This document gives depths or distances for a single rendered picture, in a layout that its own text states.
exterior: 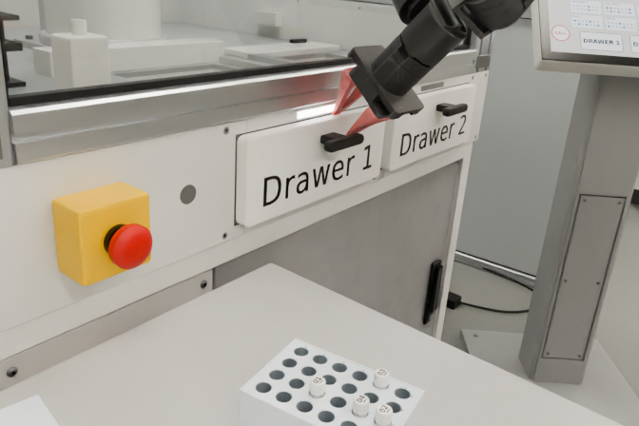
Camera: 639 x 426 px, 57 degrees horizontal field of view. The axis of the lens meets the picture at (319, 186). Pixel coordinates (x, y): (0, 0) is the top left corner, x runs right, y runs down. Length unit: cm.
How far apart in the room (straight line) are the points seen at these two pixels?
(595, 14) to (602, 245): 60
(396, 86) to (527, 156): 166
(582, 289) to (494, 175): 78
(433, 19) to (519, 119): 167
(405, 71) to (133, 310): 41
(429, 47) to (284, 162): 22
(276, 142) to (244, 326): 22
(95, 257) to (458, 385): 35
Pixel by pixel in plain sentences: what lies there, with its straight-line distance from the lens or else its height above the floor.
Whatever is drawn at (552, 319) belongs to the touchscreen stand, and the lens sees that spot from 179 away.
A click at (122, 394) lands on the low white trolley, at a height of 76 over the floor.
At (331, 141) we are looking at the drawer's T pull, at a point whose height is 91.
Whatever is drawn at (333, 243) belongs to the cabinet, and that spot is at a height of 71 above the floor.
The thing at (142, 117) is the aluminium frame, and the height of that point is 97.
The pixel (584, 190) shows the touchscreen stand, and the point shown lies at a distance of 164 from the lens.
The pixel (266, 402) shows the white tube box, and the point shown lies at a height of 80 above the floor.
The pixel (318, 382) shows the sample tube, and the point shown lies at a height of 81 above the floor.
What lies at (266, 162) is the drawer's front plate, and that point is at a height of 89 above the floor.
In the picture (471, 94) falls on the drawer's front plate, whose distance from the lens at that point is 115.
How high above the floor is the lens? 111
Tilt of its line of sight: 20 degrees down
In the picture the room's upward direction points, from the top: 4 degrees clockwise
